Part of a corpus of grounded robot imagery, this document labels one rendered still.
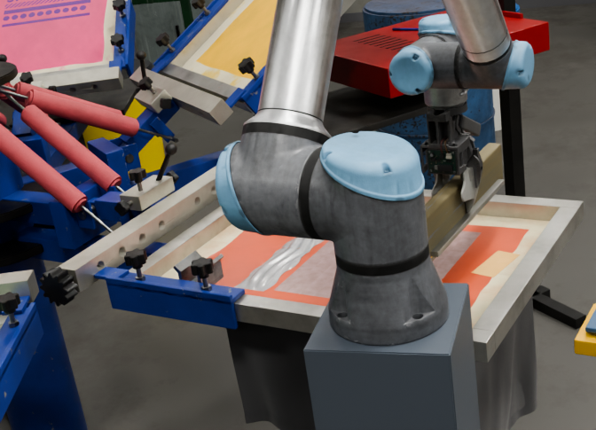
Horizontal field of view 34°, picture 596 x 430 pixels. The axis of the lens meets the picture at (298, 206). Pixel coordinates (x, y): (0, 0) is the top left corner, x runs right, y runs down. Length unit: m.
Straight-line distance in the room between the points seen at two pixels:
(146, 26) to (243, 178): 6.26
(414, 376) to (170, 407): 2.28
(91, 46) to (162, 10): 4.13
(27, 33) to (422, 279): 2.39
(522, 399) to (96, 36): 1.84
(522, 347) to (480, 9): 0.90
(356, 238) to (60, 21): 2.35
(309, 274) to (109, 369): 1.88
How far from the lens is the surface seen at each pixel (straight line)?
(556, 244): 1.90
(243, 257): 2.05
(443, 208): 1.71
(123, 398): 3.51
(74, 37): 3.29
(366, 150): 1.14
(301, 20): 1.24
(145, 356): 3.73
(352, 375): 1.19
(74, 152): 2.38
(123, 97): 3.54
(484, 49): 1.49
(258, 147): 1.19
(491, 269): 1.88
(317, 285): 1.88
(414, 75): 1.56
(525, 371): 2.16
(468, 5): 1.42
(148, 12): 7.40
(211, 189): 2.29
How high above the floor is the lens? 1.80
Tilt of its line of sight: 22 degrees down
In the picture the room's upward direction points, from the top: 8 degrees counter-clockwise
